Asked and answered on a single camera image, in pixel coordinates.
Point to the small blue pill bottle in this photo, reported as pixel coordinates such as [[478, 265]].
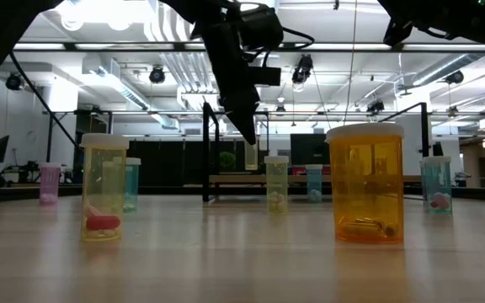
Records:
[[314, 185]]

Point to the yellow bottle with red capsule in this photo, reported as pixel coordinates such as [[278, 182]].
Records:
[[103, 189]]

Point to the small yellow pill bottle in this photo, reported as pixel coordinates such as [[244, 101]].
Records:
[[251, 157]]

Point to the black partition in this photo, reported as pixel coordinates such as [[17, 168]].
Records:
[[175, 157]]

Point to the large orange pill bottle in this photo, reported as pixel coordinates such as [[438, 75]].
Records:
[[366, 189]]

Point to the small teal pill bottle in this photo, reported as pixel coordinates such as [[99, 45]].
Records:
[[134, 185]]

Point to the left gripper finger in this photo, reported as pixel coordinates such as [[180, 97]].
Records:
[[242, 120]]

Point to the black table frame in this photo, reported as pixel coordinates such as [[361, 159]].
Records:
[[162, 190]]

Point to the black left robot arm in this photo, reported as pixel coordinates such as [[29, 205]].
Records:
[[6, 25]]

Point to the black computer monitor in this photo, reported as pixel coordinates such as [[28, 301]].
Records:
[[0, 149]]

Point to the small pink pill bottle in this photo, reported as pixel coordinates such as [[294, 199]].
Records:
[[49, 185]]

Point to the white ceiling duct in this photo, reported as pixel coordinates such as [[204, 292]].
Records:
[[120, 90]]

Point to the yellow-green bottle with white pills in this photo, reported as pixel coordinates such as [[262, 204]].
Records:
[[277, 185]]

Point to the black metal shelf frame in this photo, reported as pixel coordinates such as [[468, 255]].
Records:
[[205, 160]]

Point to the dark wall screen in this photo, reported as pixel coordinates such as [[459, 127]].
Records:
[[310, 149]]

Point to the black ceiling spotlight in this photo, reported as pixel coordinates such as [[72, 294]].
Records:
[[375, 106], [454, 77], [14, 82], [157, 75], [302, 69]]

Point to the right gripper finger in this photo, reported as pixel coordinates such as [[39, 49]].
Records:
[[396, 31]]

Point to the teal bottle with pink pills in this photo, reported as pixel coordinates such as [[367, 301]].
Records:
[[436, 181]]

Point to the green ball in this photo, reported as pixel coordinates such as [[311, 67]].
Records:
[[227, 160]]

